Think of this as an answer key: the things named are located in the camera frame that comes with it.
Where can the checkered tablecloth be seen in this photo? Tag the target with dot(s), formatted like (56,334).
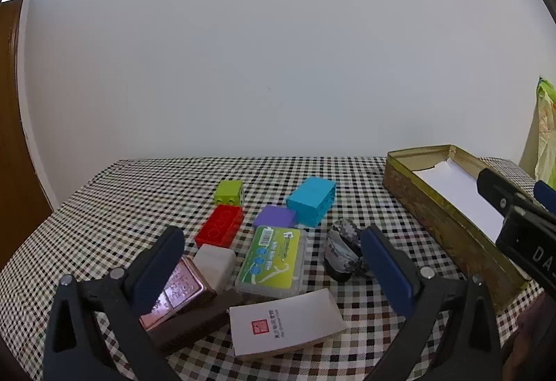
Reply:
(108,207)

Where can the green building block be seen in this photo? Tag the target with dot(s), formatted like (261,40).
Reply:
(229,192)

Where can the red building block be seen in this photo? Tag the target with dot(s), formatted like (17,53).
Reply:
(219,226)

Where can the green plastic bag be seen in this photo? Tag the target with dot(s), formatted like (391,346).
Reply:
(546,133)

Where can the dark brown flat box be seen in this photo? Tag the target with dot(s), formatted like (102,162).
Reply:
(195,326)

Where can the purple foam block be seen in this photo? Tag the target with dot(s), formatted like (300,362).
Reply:
(274,216)

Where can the pink metallic box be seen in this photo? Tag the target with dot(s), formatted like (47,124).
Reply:
(179,295)

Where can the brown wooden door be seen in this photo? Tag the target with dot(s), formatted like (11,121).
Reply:
(17,146)

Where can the white card box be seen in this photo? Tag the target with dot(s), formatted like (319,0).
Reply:
(282,326)

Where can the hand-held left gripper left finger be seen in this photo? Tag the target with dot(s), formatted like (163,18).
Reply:
(160,270)

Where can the green label floss pick box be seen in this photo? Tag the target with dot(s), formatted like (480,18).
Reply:
(271,261)

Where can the white paper sheet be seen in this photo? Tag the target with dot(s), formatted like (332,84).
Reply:
(456,194)

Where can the small white box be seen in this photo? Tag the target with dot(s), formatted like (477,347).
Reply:
(215,266)

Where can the person's right forearm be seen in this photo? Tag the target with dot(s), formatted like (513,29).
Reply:
(532,333)

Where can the gold rectangular tin box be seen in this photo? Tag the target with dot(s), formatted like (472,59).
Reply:
(447,229)

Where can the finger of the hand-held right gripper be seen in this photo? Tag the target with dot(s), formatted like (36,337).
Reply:
(495,190)
(546,195)

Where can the black patterned binder clip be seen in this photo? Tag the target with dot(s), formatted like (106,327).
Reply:
(344,250)

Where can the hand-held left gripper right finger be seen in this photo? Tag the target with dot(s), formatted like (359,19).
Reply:
(387,274)

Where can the cyan building block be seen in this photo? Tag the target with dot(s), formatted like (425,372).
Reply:
(310,200)

